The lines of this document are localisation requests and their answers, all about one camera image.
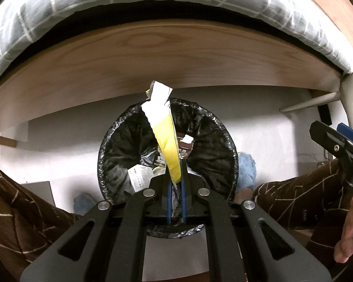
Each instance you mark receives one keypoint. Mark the wooden headboard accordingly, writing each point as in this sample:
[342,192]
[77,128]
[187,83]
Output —
[341,11]

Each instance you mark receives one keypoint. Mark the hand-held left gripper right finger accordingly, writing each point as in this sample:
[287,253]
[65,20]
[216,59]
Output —
[183,199]

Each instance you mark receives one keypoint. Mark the wooden bed frame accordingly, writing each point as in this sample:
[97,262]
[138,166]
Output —
[164,58]

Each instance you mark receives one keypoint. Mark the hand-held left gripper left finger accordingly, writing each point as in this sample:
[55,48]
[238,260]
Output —
[168,202]

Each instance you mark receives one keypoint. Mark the person's right hand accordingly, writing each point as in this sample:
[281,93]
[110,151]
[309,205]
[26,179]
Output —
[348,232]

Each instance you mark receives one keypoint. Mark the white metal tube frame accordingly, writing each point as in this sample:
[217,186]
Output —
[311,101]

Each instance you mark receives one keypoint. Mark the small wooden bracket block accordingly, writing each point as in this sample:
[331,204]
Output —
[3,141]

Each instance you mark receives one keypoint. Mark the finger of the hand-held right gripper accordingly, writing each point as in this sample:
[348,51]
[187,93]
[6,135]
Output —
[351,136]
[329,141]

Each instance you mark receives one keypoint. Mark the person's left leg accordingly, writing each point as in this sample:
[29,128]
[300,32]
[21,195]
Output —
[17,211]

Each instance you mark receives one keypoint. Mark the yellow white snack wrapper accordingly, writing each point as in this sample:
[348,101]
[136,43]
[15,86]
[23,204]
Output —
[167,135]

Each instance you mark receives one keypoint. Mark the white printed packet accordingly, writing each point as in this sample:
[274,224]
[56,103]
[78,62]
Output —
[139,179]

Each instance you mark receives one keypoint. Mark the round bin with black bag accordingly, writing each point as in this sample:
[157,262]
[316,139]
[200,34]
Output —
[120,141]

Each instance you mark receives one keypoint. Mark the grey flat box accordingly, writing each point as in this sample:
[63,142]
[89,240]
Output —
[38,191]

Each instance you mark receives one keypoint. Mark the blue foam slipper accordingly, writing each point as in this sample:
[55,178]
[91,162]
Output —
[81,202]
[247,170]

